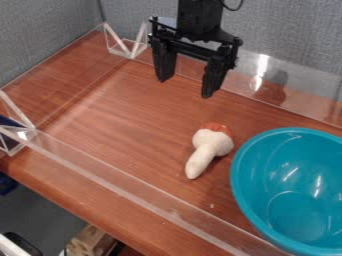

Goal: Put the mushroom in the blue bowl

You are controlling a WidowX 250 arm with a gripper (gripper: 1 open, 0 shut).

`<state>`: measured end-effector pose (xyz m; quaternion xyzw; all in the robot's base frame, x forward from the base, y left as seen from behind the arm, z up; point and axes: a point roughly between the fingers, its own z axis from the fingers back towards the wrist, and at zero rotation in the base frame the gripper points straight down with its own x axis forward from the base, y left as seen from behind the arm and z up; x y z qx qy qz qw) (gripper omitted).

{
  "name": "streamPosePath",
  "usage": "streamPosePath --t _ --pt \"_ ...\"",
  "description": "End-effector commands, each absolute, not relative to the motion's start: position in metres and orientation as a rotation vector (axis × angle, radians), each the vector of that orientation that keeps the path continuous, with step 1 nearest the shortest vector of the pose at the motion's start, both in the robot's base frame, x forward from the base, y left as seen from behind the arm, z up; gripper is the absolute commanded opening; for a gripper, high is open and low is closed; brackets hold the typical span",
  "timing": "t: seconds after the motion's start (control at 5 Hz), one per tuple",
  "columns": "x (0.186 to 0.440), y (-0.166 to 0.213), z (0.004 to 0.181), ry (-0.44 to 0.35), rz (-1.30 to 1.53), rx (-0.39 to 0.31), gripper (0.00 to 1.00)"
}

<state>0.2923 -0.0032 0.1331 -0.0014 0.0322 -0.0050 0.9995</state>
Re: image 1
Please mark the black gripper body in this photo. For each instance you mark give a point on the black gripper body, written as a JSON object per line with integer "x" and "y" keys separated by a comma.
{"x": 194, "y": 32}

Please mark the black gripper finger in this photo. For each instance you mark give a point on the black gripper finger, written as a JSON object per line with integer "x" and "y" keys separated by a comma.
{"x": 214, "y": 75}
{"x": 164, "y": 60}

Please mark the white toy mushroom red cap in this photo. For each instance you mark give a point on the white toy mushroom red cap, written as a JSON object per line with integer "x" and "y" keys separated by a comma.
{"x": 212, "y": 142}

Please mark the blue plastic bowl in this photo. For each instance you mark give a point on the blue plastic bowl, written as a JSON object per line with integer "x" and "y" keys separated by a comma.
{"x": 286, "y": 183}

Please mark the clear acrylic back barrier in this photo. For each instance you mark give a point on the clear acrylic back barrier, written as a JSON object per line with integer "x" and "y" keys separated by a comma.
{"x": 284, "y": 85}

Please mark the clear acrylic barrier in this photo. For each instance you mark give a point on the clear acrylic barrier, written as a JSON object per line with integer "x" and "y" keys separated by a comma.
{"x": 149, "y": 219}
{"x": 284, "y": 85}

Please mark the dark blue object left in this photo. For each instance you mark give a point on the dark blue object left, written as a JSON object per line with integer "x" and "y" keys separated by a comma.
{"x": 6, "y": 183}

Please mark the clear acrylic front barrier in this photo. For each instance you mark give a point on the clear acrylic front barrier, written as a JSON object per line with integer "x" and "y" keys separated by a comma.
{"x": 149, "y": 219}

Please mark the wooden block under table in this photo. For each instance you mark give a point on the wooden block under table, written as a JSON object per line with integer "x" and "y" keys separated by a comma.
{"x": 91, "y": 242}

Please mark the black white object below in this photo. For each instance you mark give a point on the black white object below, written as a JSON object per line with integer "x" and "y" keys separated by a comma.
{"x": 13, "y": 245}

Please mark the clear acrylic corner bracket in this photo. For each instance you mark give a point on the clear acrylic corner bracket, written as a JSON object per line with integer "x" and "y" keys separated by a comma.
{"x": 121, "y": 46}

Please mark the clear acrylic left bracket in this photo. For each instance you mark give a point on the clear acrylic left bracket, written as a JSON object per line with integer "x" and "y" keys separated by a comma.
{"x": 16, "y": 127}

